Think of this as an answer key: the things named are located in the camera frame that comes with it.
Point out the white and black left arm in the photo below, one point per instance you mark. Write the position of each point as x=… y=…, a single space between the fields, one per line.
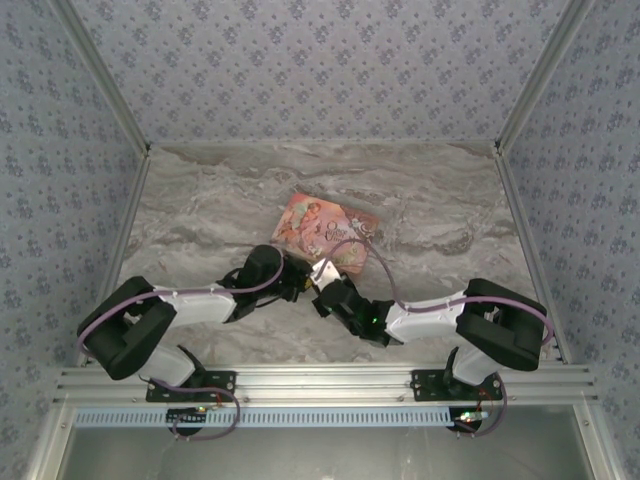
x=195 y=306

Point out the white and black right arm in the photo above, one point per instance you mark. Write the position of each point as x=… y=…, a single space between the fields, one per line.
x=425 y=320

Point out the small black controller board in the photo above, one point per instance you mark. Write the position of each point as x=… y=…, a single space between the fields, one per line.
x=467 y=417
x=187 y=416

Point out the aluminium frame rail with mounts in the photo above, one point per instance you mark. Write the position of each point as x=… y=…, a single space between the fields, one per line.
x=325 y=382

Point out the aluminium table side rail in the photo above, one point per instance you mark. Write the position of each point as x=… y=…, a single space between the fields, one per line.
x=117 y=250
x=532 y=250

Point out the aluminium frame post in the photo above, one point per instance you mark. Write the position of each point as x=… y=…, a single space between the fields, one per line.
x=545 y=75
x=105 y=75

